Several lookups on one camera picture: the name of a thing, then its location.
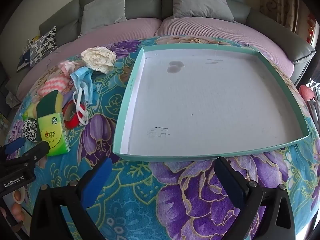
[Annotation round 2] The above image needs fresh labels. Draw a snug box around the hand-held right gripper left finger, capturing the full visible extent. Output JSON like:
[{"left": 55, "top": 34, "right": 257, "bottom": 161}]
[{"left": 29, "top": 157, "right": 113, "bottom": 240}]

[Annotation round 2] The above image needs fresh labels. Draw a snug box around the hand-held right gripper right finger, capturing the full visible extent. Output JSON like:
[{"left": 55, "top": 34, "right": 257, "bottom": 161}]
[{"left": 214, "top": 156, "right": 296, "bottom": 240}]

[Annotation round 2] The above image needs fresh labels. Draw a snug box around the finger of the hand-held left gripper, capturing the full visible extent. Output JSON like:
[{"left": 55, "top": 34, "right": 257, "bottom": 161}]
[
  {"left": 0, "top": 137, "right": 25, "bottom": 161},
  {"left": 7, "top": 141, "right": 50, "bottom": 171}
]

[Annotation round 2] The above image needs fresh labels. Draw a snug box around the black and white scrunchie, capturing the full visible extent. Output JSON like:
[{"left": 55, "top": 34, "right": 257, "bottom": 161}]
[{"left": 22, "top": 119, "right": 38, "bottom": 142}]

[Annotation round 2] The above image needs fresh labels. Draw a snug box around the green tissue pack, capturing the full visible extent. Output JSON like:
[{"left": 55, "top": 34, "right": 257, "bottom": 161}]
[{"left": 37, "top": 112, "right": 71, "bottom": 157}]

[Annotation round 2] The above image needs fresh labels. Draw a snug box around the light green cloth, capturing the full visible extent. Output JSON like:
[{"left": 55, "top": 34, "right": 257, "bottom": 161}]
[{"left": 22, "top": 102, "right": 38, "bottom": 120}]

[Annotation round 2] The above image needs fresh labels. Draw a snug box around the red tape roll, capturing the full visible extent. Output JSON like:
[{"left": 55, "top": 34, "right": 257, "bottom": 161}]
[{"left": 62, "top": 102, "right": 88, "bottom": 130}]

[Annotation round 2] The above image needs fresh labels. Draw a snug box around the green and yellow sponge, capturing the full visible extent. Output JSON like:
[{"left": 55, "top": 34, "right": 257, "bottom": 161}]
[{"left": 36, "top": 91, "right": 64, "bottom": 119}]

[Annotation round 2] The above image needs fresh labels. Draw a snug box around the pink and white striped cloth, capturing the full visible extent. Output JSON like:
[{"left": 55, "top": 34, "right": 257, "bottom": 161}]
[{"left": 37, "top": 76, "right": 75, "bottom": 98}]

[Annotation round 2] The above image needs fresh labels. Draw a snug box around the teal cardboard box lid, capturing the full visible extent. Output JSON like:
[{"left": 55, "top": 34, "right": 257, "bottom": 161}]
[{"left": 112, "top": 44, "right": 310, "bottom": 162}]

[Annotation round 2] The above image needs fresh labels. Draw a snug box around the blue face mask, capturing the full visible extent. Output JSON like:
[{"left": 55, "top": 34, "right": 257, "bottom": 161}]
[{"left": 70, "top": 67, "right": 94, "bottom": 125}]

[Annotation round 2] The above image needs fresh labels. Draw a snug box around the person's left hand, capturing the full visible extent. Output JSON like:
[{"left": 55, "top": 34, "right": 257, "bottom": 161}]
[{"left": 0, "top": 187, "right": 26, "bottom": 224}]

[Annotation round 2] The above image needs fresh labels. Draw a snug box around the floral blanket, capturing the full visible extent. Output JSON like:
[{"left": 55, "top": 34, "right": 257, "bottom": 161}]
[{"left": 5, "top": 35, "right": 320, "bottom": 240}]

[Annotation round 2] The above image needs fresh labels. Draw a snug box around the black and white patterned pillow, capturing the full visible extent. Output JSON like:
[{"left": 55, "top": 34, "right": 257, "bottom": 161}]
[{"left": 29, "top": 26, "right": 58, "bottom": 67}]

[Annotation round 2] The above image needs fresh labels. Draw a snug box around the cream lace cloth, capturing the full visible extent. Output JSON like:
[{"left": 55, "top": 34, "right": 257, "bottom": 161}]
[{"left": 80, "top": 47, "right": 117, "bottom": 75}]

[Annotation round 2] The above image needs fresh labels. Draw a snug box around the red plastic stool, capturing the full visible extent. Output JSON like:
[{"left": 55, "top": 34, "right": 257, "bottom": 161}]
[{"left": 299, "top": 85, "right": 320, "bottom": 113}]

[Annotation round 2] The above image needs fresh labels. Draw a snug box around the plain grey pillow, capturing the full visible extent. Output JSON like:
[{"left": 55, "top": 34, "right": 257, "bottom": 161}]
[{"left": 80, "top": 0, "right": 127, "bottom": 36}]

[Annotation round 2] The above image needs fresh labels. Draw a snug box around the lilac sofa seat cover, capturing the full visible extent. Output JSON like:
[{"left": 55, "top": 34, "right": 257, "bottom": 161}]
[{"left": 15, "top": 16, "right": 294, "bottom": 100}]

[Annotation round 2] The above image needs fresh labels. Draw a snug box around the red hanging decoration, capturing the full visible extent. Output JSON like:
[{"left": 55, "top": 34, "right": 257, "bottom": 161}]
[{"left": 306, "top": 14, "right": 319, "bottom": 45}]

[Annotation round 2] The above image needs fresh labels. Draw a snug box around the grey and lilac pillow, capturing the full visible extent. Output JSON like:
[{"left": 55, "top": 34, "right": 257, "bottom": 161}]
[{"left": 169, "top": 0, "right": 235, "bottom": 23}]

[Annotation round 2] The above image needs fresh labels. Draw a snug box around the patterned beige curtain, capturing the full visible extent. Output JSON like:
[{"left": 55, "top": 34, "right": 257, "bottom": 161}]
[{"left": 260, "top": 0, "right": 300, "bottom": 34}]

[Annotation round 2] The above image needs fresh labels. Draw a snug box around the grey leather sofa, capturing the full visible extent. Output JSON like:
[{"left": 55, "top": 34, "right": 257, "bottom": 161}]
[{"left": 5, "top": 0, "right": 316, "bottom": 110}]

